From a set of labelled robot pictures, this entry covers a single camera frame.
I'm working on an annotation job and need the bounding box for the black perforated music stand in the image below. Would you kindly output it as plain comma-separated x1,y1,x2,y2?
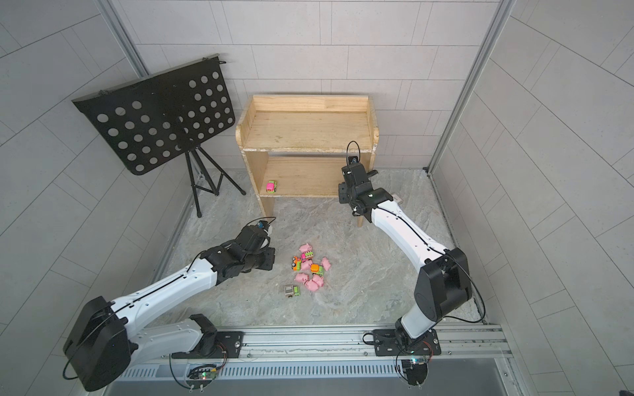
73,54,237,200

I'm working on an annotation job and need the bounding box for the pink green toy car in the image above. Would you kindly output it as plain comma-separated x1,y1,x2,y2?
266,180,277,194

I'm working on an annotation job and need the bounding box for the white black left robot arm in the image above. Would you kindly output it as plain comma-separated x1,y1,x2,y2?
63,217,275,392

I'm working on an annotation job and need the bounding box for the pink green block toy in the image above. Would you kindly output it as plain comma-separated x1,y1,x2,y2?
300,251,314,262

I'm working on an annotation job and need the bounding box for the wooden two-tier shelf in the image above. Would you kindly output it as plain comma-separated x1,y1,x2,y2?
235,95,380,216

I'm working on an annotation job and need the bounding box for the right controller board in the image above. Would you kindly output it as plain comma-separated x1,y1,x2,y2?
401,360,429,386

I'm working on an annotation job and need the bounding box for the pink toy pig lower left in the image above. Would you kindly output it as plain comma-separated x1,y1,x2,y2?
295,273,310,285

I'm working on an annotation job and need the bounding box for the pink toy pig middle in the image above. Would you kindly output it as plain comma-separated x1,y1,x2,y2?
301,260,313,272

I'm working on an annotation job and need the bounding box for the pink toy pig bottom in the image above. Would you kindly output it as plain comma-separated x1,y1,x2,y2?
305,280,320,292

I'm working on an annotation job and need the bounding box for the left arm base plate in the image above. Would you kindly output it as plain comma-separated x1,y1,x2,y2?
171,332,244,360

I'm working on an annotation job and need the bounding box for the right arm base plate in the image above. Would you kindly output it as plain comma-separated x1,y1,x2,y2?
369,328,442,357

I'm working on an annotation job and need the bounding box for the controller board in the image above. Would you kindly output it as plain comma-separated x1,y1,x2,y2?
401,360,429,386
187,364,220,382

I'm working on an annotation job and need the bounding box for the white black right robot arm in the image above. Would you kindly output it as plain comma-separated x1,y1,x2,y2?
338,163,480,345

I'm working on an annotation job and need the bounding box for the pink toy pig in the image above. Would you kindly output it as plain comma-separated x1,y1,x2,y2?
299,244,313,253
320,257,332,272
295,273,310,285
312,274,325,288
301,260,313,272
305,280,320,292

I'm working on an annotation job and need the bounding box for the orange green mixer truck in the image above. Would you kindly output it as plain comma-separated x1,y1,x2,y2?
310,264,325,277

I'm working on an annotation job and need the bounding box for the left controller board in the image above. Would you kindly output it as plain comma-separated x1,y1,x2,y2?
187,364,220,382

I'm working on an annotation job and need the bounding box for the pink toy pig top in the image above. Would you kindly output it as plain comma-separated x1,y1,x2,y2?
299,244,313,253

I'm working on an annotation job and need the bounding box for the aluminium mounting rail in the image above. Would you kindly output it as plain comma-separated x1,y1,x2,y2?
96,323,513,367

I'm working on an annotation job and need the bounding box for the pink toy pig lower right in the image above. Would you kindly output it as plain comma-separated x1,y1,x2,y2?
312,274,325,288

